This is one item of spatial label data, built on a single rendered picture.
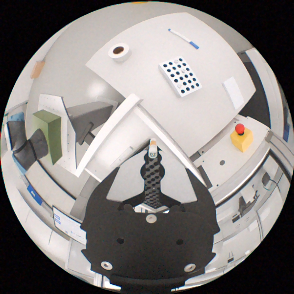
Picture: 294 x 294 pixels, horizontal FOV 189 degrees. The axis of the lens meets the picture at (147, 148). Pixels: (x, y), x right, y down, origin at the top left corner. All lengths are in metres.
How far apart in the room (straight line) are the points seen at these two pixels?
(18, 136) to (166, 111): 0.58
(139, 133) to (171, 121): 0.13
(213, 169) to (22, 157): 0.72
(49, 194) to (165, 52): 3.36
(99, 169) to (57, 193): 2.95
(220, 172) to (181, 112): 0.24
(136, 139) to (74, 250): 1.84
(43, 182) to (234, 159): 3.54
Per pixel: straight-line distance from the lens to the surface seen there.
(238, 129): 0.34
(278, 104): 0.75
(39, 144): 0.53
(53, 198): 3.22
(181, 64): 0.34
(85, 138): 0.25
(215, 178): 0.34
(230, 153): 0.38
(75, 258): 1.92
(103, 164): 0.37
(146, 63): 0.36
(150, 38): 0.42
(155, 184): 0.30
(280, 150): 0.39
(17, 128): 0.46
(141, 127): 0.27
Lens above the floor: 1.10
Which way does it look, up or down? 62 degrees down
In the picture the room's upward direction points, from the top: 175 degrees counter-clockwise
